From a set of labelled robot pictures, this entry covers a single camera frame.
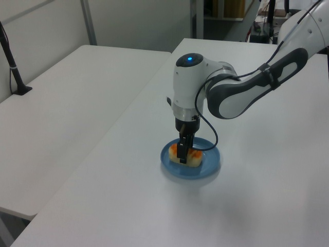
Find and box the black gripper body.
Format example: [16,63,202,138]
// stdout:
[175,115,201,136]

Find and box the bread with orange topping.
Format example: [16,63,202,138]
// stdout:
[167,144,204,167]

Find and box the blue round plate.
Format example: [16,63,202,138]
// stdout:
[160,136,221,180]

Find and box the small black desk box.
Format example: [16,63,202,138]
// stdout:
[250,34,269,43]

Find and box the wooden shelf cabinet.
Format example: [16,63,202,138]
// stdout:
[212,0,245,19]

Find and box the black background stand pole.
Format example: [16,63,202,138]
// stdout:
[266,0,277,26]

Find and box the grey metal partition post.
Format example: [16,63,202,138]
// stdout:
[80,0,98,46]

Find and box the black camera stand pole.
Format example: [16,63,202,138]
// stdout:
[0,20,33,96]

